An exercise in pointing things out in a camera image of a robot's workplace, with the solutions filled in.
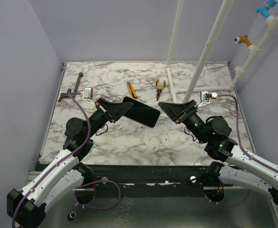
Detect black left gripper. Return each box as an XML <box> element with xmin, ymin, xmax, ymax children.
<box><xmin>85</xmin><ymin>98</ymin><xmax>134</xmax><ymax>140</ymax></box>

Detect black smartphone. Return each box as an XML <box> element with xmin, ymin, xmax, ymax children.
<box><xmin>122</xmin><ymin>96</ymin><xmax>160</xmax><ymax>128</ymax></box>

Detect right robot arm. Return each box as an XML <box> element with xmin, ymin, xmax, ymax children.
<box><xmin>158</xmin><ymin>100</ymin><xmax>278</xmax><ymax>206</ymax></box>

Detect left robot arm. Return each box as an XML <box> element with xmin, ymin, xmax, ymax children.
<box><xmin>7</xmin><ymin>98</ymin><xmax>134</xmax><ymax>228</ymax></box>

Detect yellow utility knife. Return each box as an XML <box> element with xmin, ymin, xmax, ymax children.
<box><xmin>126</xmin><ymin>81</ymin><xmax>137</xmax><ymax>99</ymax></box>

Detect yellow handled pliers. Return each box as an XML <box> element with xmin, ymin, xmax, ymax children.
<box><xmin>156</xmin><ymin>79</ymin><xmax>166</xmax><ymax>101</ymax></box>

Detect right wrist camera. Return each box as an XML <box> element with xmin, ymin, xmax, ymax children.
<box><xmin>200</xmin><ymin>91</ymin><xmax>218</xmax><ymax>104</ymax></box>

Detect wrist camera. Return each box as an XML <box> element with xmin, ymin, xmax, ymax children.
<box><xmin>81</xmin><ymin>87</ymin><xmax>94</xmax><ymax>100</ymax></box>
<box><xmin>200</xmin><ymin>91</ymin><xmax>218</xmax><ymax>104</ymax></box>

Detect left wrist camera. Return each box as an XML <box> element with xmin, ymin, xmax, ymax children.
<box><xmin>81</xmin><ymin>87</ymin><xmax>94</xmax><ymax>100</ymax></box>

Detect dark metal crank handle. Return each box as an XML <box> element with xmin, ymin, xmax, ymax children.
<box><xmin>58</xmin><ymin>72</ymin><xmax>84</xmax><ymax>103</ymax></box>

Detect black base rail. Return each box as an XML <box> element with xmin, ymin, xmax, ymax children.
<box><xmin>34</xmin><ymin>162</ymin><xmax>272</xmax><ymax>199</ymax></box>

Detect small black ring knob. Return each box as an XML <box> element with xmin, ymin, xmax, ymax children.
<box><xmin>67</xmin><ymin>211</ymin><xmax>77</xmax><ymax>221</ymax></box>

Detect white PVC pipe frame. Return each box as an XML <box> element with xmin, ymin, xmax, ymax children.
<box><xmin>166</xmin><ymin>0</ymin><xmax>278</xmax><ymax>105</ymax></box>

